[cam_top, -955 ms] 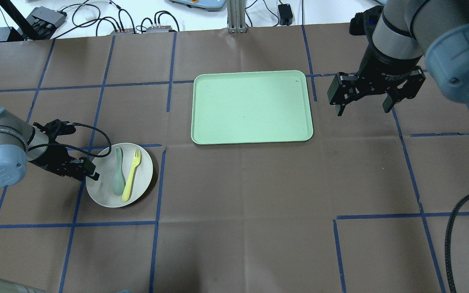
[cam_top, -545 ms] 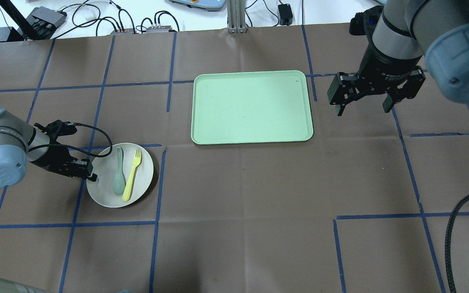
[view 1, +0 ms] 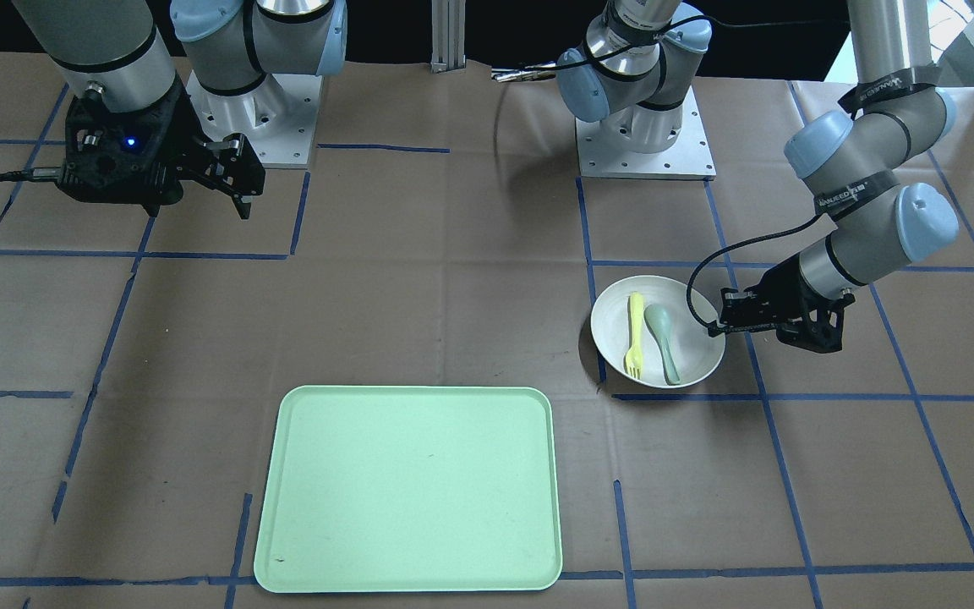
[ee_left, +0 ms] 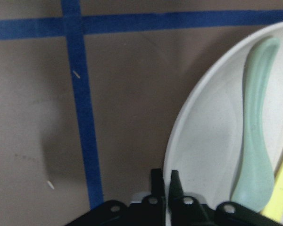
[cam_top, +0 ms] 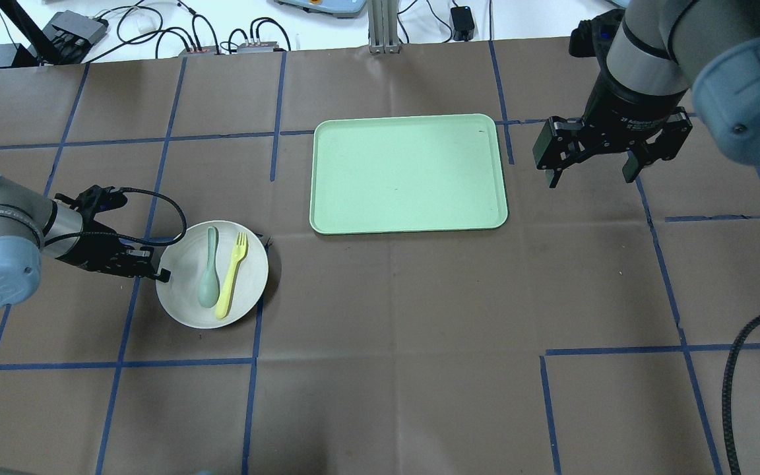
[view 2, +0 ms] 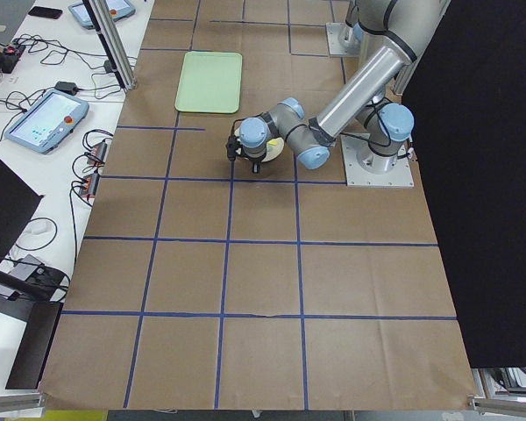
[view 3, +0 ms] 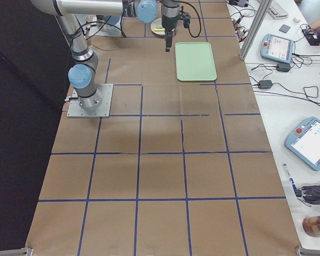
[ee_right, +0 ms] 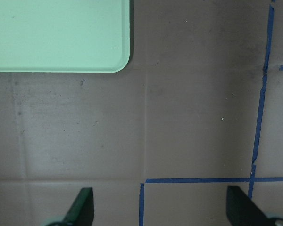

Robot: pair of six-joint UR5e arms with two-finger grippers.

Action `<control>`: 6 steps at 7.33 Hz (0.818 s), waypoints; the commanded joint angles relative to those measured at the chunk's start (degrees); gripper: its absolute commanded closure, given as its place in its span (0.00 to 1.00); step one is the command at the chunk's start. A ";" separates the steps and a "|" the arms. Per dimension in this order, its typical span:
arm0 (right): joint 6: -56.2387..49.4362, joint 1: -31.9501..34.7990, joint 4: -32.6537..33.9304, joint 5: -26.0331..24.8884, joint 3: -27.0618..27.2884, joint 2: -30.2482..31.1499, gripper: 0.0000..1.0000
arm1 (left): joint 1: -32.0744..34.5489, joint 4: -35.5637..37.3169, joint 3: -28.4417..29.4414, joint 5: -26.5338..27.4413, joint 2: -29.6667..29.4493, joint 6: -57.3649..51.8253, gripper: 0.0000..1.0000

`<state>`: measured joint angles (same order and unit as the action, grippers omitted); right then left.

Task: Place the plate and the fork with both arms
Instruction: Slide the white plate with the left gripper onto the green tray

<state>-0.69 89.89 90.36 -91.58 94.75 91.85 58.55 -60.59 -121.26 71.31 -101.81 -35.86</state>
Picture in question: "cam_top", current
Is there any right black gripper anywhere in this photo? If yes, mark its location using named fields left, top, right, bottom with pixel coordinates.
left=532, top=75, right=693, bottom=189

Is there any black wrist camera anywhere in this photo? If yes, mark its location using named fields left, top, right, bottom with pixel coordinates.
left=568, top=10, right=625, bottom=60
left=54, top=185, right=129, bottom=222

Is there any light green tray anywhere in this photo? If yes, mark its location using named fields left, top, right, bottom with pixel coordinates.
left=309, top=113, right=509, bottom=235

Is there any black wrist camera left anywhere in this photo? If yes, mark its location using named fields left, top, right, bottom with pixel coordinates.
left=54, top=185, right=129, bottom=222

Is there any yellow plastic fork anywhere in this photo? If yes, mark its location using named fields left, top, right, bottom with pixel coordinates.
left=214, top=232, right=248, bottom=321

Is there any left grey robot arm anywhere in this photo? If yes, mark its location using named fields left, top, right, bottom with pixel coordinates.
left=0, top=174, right=171, bottom=308

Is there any white round plate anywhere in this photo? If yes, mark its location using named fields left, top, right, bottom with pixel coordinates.
left=156, top=220, right=269, bottom=329

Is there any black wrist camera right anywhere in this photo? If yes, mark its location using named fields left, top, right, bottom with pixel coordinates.
left=568, top=10, right=625, bottom=60

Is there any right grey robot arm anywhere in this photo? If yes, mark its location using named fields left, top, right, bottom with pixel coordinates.
left=532, top=1, right=760, bottom=187

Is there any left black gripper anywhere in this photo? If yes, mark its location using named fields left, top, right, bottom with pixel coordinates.
left=57, top=220, right=172, bottom=283

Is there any black power adapter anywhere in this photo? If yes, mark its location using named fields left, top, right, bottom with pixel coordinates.
left=450, top=5, right=476, bottom=42

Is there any small grey connector box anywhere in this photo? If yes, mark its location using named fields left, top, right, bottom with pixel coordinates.
left=234, top=40, right=286, bottom=54

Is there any aluminium profile post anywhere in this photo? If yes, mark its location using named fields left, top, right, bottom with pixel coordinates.
left=367, top=0, right=401, bottom=55

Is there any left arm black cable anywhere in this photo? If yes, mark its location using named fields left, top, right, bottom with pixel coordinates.
left=42, top=187, right=188, bottom=249

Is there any dark grey hub box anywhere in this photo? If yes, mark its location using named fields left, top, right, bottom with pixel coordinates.
left=42, top=10, right=109, bottom=46

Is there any teal green spoon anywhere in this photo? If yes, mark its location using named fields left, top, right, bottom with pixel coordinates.
left=198, top=226, right=220, bottom=309

